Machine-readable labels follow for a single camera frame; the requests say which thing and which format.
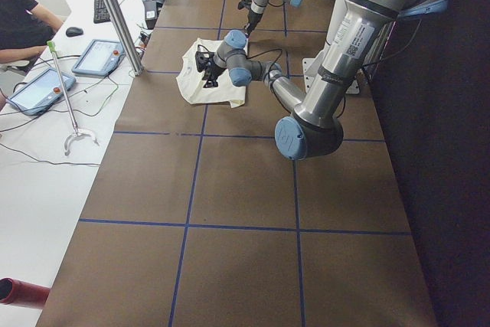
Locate aluminium frame post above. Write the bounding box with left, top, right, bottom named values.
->
left=104, top=0, right=143, bottom=76

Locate near blue teach pendant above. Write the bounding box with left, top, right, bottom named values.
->
left=6, top=67, right=63, bottom=116

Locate red cylinder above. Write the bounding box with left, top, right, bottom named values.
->
left=1, top=278, right=51, bottom=309

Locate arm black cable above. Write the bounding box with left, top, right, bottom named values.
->
left=244, top=47, right=284, bottom=87

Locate far blue teach pendant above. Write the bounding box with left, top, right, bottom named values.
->
left=72, top=39, right=126, bottom=77

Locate black computer mouse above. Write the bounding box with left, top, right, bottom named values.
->
left=65, top=27, right=84, bottom=38

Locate white pillar with base plate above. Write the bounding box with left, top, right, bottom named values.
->
left=302, top=0, right=384, bottom=93

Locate black keyboard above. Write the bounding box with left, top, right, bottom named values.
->
left=93, top=0, right=110, bottom=24

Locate cream long-sleeve printed shirt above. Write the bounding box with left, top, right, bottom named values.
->
left=175, top=38, right=249, bottom=109

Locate grabber stick with green handle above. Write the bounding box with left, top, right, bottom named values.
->
left=47, top=41, right=99, bottom=156

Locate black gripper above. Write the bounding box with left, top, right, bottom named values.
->
left=203, top=64, right=224, bottom=88
left=243, top=11, right=261, bottom=38

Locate black box with label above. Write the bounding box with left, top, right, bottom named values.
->
left=142, top=0, right=162, bottom=30

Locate blue teach pendant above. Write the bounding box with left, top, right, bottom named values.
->
left=72, top=39, right=126, bottom=77
left=6, top=67, right=63, bottom=116

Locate seated person in black shirt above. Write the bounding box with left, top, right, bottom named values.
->
left=1, top=0, right=64, bottom=72

